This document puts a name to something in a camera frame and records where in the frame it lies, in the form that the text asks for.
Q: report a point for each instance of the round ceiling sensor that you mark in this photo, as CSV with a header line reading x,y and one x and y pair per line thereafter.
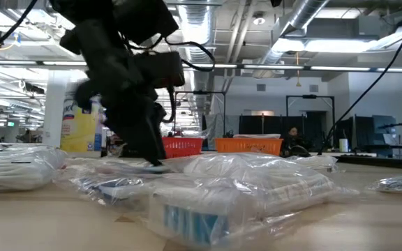
x,y
259,19

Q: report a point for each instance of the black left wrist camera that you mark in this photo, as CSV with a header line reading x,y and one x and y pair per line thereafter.
x,y
159,69

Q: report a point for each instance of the person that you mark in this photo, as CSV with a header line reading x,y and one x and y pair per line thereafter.
x,y
293,134

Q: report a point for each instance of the dark background workstation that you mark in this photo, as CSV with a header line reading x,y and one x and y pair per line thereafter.
x,y
361,132

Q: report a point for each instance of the silver nail clipper in bag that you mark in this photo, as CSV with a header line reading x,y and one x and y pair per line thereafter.
x,y
400,183

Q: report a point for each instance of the yellow white wipes canister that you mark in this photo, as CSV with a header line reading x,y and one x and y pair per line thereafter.
x,y
79,132

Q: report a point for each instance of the black partition panel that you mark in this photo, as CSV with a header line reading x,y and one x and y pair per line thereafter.
x,y
257,125

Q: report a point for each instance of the orange plastic mesh basket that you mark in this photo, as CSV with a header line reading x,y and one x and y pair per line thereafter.
x,y
246,146

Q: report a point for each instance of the white cup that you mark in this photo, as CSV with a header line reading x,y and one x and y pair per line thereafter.
x,y
343,145

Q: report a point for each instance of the red plastic mesh basket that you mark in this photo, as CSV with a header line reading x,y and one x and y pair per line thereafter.
x,y
183,148

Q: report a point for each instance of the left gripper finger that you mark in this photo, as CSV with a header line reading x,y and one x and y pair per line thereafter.
x,y
145,136
129,150

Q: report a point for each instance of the blue toothbrush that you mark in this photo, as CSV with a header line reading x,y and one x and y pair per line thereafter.
x,y
194,223

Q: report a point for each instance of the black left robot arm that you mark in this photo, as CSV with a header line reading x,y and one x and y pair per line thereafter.
x,y
134,17

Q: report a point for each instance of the silver ventilation duct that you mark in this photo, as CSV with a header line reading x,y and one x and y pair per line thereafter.
x,y
305,14
195,21

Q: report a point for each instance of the long ceiling light strip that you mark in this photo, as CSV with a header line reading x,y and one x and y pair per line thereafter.
x,y
274,67

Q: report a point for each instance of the black background gantry frame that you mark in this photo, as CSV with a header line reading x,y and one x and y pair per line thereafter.
x,y
309,96
208,92

